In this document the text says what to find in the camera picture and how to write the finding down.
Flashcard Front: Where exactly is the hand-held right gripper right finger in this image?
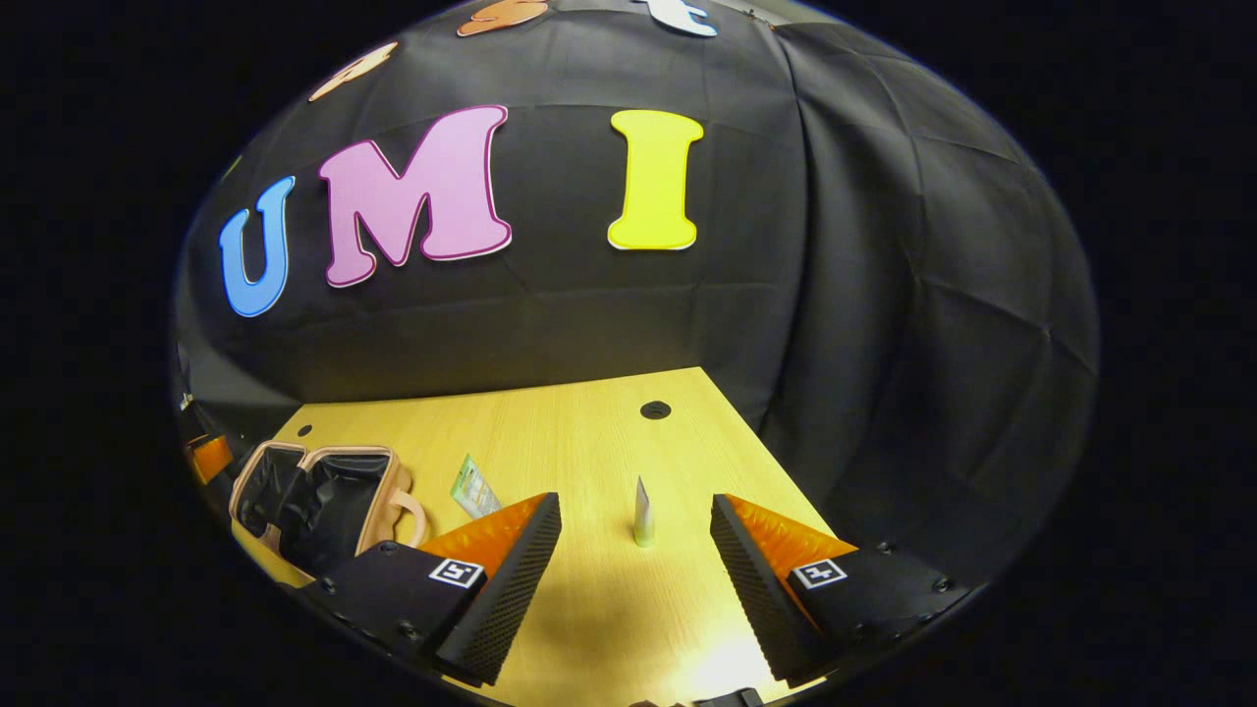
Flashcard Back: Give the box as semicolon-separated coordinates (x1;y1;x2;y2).
709;493;985;685

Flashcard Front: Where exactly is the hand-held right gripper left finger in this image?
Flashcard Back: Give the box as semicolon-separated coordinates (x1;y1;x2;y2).
298;491;564;688

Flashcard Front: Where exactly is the green white skin care tube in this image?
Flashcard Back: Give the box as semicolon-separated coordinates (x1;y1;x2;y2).
450;453;504;520

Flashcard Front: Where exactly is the pink suitcase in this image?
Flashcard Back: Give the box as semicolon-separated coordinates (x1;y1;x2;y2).
228;441;429;582

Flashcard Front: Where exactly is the black backdrop cloth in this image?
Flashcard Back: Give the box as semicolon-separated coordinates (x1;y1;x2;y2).
172;0;1101;590

